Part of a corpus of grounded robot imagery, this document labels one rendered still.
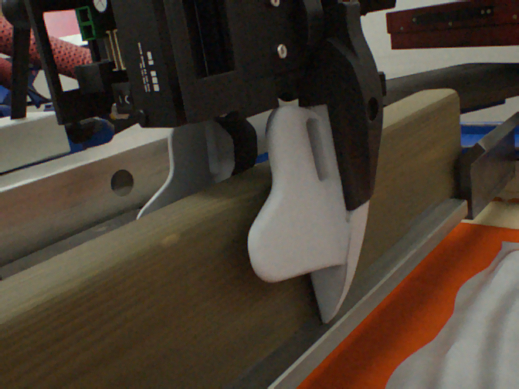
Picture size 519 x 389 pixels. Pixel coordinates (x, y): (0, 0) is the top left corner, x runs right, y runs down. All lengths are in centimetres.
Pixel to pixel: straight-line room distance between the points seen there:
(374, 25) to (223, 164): 223
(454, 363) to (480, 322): 4
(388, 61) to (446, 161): 209
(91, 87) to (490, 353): 20
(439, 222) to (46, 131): 31
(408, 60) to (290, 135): 221
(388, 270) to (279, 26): 14
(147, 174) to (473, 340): 28
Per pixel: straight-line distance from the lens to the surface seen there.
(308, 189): 19
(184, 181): 22
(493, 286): 32
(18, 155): 45
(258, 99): 16
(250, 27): 17
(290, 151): 18
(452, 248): 38
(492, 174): 40
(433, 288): 33
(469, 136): 49
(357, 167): 20
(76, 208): 42
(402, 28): 134
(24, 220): 40
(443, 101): 35
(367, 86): 19
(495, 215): 44
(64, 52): 85
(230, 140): 22
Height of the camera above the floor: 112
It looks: 17 degrees down
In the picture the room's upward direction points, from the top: 9 degrees counter-clockwise
